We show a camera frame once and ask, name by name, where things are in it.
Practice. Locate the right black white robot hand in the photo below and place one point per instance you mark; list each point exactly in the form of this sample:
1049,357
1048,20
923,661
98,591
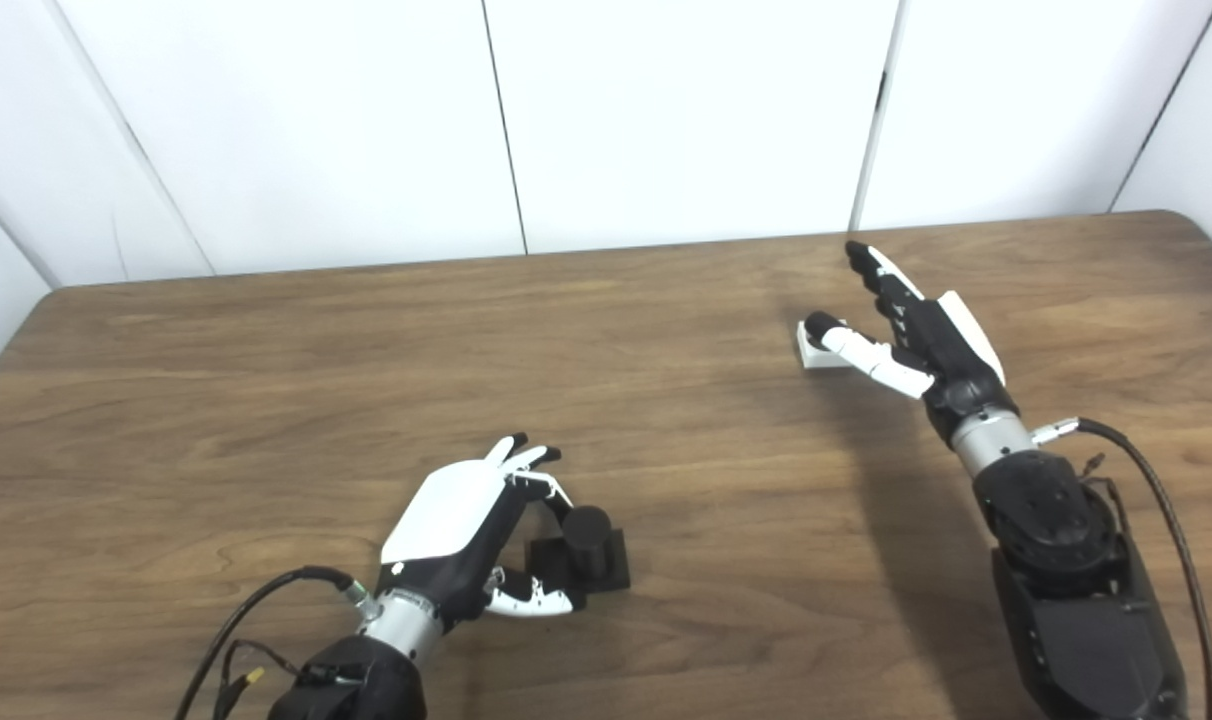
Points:
951,360

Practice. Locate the white square piece with hole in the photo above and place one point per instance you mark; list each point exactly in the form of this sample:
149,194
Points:
816,357

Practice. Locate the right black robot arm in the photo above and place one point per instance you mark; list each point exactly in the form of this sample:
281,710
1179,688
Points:
1076,600

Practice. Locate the black peg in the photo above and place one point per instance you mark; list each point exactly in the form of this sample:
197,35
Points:
588,535

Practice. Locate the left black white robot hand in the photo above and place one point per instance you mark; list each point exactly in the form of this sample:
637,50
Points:
456,510

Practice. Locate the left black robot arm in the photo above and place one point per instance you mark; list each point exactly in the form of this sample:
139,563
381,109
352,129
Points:
366,680

